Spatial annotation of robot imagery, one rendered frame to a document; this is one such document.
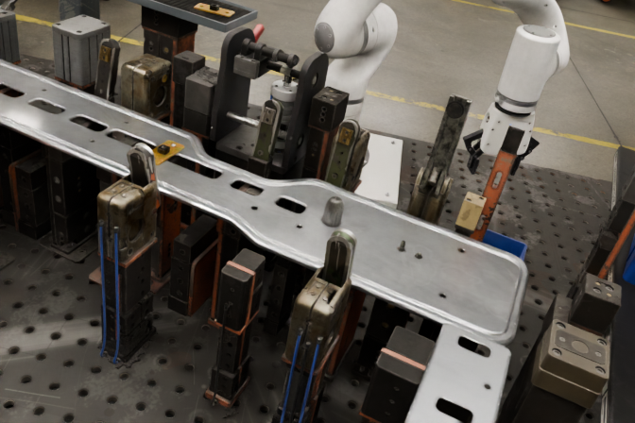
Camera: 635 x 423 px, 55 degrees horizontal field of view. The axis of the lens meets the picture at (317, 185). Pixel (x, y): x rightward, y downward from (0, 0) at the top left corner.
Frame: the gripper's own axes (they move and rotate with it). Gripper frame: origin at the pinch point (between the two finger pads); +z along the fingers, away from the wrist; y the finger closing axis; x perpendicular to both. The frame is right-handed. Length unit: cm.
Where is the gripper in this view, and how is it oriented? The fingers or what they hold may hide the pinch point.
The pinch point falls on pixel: (491, 167)
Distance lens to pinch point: 140.1
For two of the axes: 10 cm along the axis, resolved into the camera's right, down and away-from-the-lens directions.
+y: 9.8, 0.2, 1.7
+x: -1.3, -5.9, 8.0
